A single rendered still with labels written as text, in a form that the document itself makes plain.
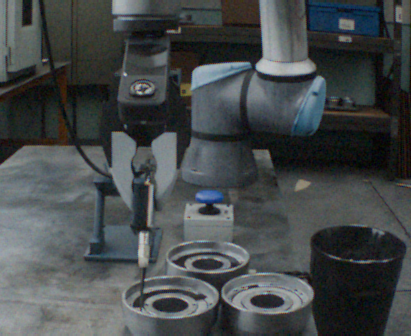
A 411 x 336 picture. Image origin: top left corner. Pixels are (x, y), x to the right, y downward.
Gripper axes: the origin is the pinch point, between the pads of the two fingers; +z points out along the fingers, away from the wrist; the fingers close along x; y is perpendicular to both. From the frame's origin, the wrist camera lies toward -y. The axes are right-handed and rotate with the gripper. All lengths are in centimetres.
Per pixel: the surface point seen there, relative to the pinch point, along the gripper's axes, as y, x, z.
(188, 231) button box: 18.9, -4.1, 10.6
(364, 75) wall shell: 400, -126, 27
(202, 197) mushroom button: 20.9, -6.0, 6.1
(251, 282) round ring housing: 0.9, -12.3, 10.1
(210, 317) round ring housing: -7.7, -7.6, 10.2
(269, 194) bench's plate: 46, -18, 13
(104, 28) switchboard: 378, 69, -3
